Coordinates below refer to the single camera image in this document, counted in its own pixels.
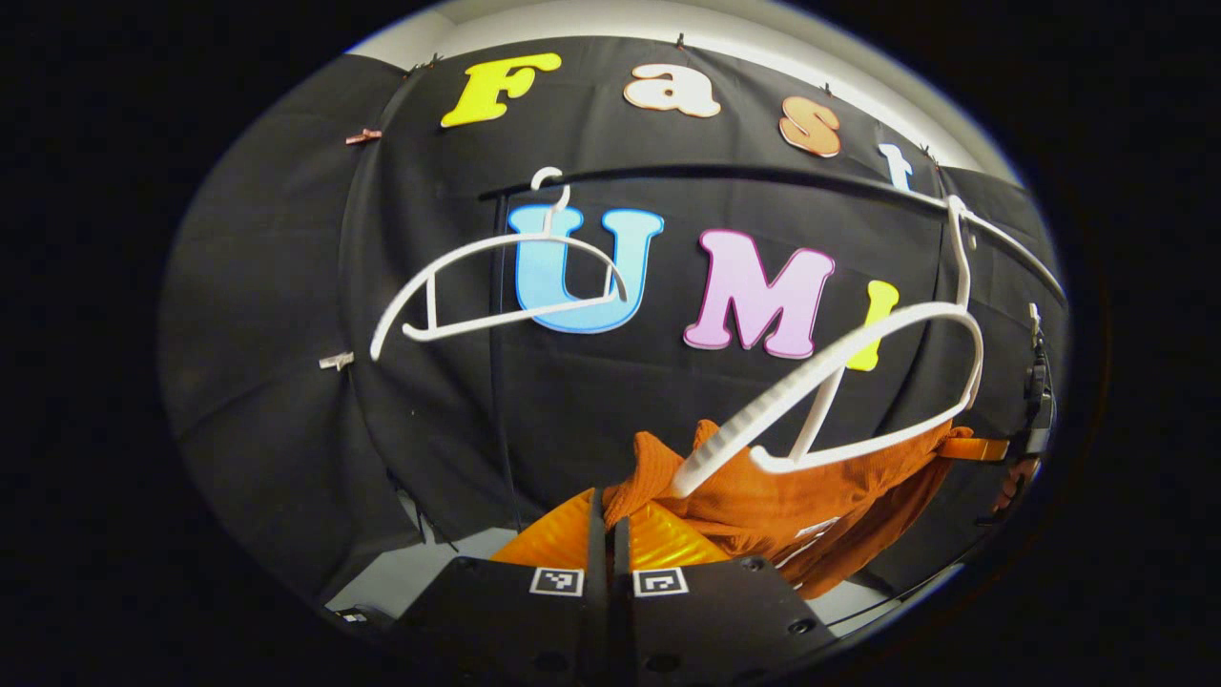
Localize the black cable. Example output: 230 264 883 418
828 563 964 628

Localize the small white clothes hanger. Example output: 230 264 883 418
370 167 631 362

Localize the orange corduroy shirt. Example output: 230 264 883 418
603 420 974 600

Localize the black backdrop cloth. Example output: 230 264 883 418
157 36 1071 612

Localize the black clothes rack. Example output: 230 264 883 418
477 164 1067 535

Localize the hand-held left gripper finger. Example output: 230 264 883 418
613 501 842 686
394 487 612 686

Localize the large white clothes hanger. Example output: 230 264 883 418
668 196 985 499

